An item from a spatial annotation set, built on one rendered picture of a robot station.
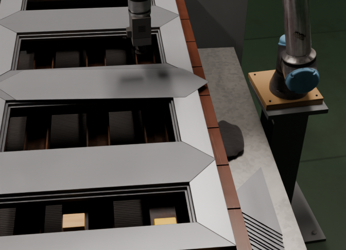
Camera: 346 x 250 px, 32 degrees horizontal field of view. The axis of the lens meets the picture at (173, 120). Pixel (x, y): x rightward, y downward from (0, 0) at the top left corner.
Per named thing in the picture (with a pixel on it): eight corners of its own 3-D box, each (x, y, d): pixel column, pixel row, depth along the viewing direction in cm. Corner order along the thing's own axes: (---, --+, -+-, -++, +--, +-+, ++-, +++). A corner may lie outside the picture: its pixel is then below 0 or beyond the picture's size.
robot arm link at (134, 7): (129, 2, 196) (125, -9, 202) (130, 15, 199) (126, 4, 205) (152, 1, 197) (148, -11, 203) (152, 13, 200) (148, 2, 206)
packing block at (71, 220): (63, 237, 168) (62, 227, 166) (64, 223, 172) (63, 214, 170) (85, 235, 169) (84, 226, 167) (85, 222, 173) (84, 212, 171)
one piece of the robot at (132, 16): (119, -3, 203) (121, 39, 213) (122, 9, 196) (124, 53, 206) (148, -5, 205) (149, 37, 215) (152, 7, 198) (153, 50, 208)
